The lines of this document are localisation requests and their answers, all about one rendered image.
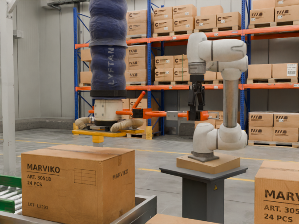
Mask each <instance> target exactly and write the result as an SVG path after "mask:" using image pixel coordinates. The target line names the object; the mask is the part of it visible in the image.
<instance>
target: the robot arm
mask: <svg viewBox="0 0 299 224"><path fill-rule="evenodd" d="M187 59H188V73H189V74H191V75H190V82H192V85H189V97H188V106H190V120H195V119H196V106H195V102H196V97H198V104H199V105H198V110H203V106H205V91H204V90H205V86H202V82H204V74H205V73H206V71H210V72H220V73H221V76H222V78H223V123H222V124H221V125H220V129H215V128H214V126H213V125H212V124H210V123H199V124H198V125H197V127H196V129H195V131H194V136H193V148H194V150H193V151H191V154H192V155H188V158H191V159H194V160H197V161H200V162H202V163H205V162H207V161H211V160H216V159H219V156H215V155H214V150H216V149H218V150H227V151H234V150H240V149H242V148H244V147H246V144H247V134H246V132H245V131H244V130H241V126H240V125H239V124H238V123H237V119H238V79H239V78H240V76H241V74H242V72H245V71H246V70H247V69H248V56H247V55H246V44H245V43H244V42H243V41H241V40H237V39H223V40H214V41H212V40H207V36H206V35H205V34H204V33H203V32H196V33H192V34H191V35H190V36H189V39H188V44H187Z"/></svg>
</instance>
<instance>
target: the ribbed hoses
mask: <svg viewBox="0 0 299 224"><path fill-rule="evenodd" d="M85 123H90V121H89V117H82V118H79V119H77V120H76V121H75V125H76V126H78V127H79V128H80V129H85V128H86V127H87V126H86V125H85ZM142 125H143V121H142V120H140V119H126V120H125V121H122V122H119V123H115V124H114V125H113V126H112V127H111V129H110V131H111V132H117V131H118V130H119V129H123V128H126V127H129V126H131V127H132V129H137V128H138V127H141V126H142Z"/></svg>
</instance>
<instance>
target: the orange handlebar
mask: <svg viewBox="0 0 299 224"><path fill-rule="evenodd" d="M88 112H89V113H94V110H89V111H88ZM115 113H116V114H117V115H132V111H130V109H129V108H123V109H122V111H116V112H115ZM145 115H146V116H152V117H164V116H166V112H165V111H152V112H145ZM178 117H187V113H183V112H182V113H178ZM208 117H209V114H203V118H208Z"/></svg>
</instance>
